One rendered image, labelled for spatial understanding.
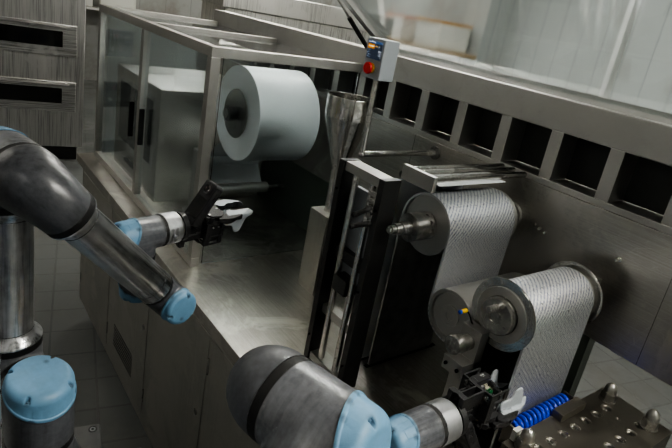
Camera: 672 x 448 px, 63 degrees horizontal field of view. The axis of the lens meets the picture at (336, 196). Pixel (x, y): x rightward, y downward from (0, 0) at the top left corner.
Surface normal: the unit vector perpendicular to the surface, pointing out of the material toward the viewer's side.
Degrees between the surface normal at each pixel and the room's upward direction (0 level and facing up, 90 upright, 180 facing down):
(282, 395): 41
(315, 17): 90
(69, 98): 90
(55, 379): 7
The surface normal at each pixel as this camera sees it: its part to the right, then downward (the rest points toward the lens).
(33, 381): 0.27, -0.88
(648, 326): -0.79, 0.06
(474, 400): 0.59, 0.36
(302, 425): -0.33, -0.53
